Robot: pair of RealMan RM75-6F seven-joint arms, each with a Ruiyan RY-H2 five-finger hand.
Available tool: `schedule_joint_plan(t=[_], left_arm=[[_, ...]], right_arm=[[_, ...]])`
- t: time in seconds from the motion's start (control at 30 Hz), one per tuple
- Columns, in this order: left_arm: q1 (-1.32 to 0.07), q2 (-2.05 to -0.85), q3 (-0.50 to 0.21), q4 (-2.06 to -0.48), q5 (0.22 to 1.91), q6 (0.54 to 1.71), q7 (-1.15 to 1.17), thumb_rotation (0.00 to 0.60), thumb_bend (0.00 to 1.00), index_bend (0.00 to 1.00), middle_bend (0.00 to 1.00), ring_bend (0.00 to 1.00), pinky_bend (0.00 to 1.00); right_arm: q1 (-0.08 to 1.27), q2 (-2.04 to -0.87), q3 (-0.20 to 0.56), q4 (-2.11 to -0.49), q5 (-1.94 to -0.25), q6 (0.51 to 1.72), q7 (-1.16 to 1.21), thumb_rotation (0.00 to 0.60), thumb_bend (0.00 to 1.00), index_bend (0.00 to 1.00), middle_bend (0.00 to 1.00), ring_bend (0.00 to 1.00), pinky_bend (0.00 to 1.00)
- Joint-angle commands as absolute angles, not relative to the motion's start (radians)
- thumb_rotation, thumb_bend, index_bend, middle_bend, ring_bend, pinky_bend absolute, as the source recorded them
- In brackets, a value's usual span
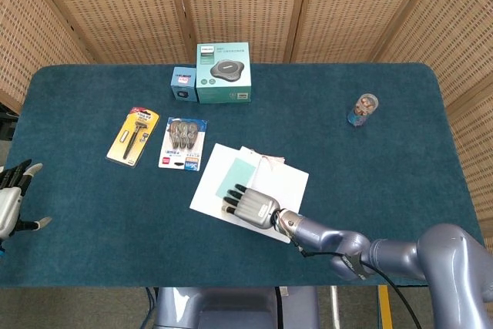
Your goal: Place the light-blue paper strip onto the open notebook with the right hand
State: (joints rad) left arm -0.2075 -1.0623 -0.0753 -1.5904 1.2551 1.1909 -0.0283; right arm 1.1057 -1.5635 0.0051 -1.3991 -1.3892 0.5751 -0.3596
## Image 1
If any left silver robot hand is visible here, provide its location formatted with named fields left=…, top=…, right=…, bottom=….
left=0, top=159, right=53, bottom=241

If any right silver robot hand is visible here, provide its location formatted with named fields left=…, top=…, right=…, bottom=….
left=220, top=181, right=281, bottom=230

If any light teal card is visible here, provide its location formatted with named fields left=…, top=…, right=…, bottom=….
left=215, top=157, right=258, bottom=200

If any white lined notebook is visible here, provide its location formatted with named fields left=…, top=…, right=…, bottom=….
left=189, top=143, right=310, bottom=244

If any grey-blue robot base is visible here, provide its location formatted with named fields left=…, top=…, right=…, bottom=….
left=153, top=286, right=320, bottom=329

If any black equipment behind screen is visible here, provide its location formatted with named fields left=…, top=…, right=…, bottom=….
left=0, top=102, right=19, bottom=143

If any correction tape blister pack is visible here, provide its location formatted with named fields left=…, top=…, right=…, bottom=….
left=157, top=116, right=210, bottom=173

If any teal table cloth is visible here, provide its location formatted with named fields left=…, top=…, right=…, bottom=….
left=0, top=62, right=488, bottom=288

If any white table leg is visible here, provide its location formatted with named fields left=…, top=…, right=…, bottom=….
left=330, top=285, right=340, bottom=329

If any large teal speaker box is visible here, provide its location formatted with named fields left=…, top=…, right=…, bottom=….
left=195, top=42, right=253, bottom=105

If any yellow razor blister pack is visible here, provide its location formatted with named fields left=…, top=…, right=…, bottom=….
left=106, top=107, right=160, bottom=169

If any small blue speaker box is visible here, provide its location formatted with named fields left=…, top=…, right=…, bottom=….
left=169, top=65, right=199, bottom=102

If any clear jar with blue label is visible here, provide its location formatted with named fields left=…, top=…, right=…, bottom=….
left=347, top=92, right=381, bottom=128

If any woven wooden folding screen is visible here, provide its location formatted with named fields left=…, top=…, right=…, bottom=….
left=0, top=0, right=493, bottom=329

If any blue cable under table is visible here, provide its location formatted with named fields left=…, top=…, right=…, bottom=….
left=143, top=286, right=157, bottom=329

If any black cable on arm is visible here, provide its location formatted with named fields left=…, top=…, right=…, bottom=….
left=292, top=240, right=423, bottom=329

